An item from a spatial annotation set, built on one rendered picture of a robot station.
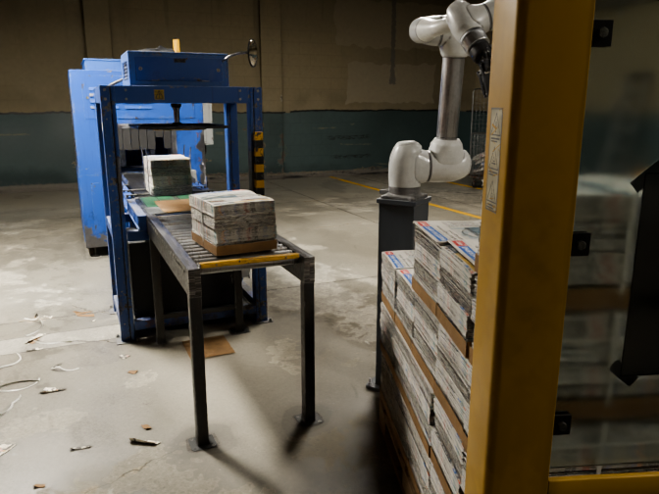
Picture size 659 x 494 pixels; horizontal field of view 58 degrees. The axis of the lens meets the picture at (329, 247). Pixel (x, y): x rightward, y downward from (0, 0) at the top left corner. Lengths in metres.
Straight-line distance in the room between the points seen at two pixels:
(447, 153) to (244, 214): 1.00
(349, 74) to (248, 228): 9.87
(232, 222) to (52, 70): 8.76
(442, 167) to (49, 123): 8.95
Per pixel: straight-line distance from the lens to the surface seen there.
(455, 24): 2.29
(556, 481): 0.93
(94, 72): 6.01
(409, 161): 2.85
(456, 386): 1.65
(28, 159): 11.18
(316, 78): 12.05
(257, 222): 2.64
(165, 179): 4.49
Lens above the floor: 1.45
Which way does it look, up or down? 14 degrees down
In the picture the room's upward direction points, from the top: straight up
